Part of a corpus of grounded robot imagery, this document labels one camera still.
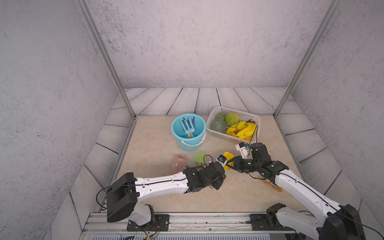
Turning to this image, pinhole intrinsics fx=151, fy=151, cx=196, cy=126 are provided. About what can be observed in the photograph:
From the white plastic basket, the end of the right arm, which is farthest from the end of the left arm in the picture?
the white plastic basket

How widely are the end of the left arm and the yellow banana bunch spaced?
42 centimetres

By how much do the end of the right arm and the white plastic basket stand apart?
0.27 meters

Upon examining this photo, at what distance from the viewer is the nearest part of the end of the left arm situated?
55 centimetres

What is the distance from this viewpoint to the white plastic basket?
98 cm

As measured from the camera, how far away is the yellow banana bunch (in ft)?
3.21

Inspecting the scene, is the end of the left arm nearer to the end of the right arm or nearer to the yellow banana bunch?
the end of the right arm

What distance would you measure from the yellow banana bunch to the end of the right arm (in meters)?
0.27

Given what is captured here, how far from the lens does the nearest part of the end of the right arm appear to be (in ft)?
1.91

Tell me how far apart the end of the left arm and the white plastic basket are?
1.36ft
